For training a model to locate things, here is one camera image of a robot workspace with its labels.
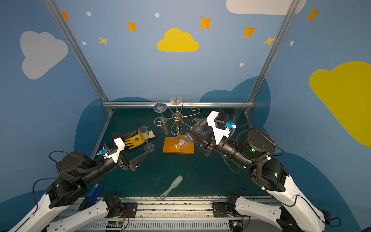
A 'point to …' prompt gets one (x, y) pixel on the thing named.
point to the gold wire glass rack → (177, 129)
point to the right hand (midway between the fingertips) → (197, 121)
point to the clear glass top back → (176, 100)
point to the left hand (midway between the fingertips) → (140, 137)
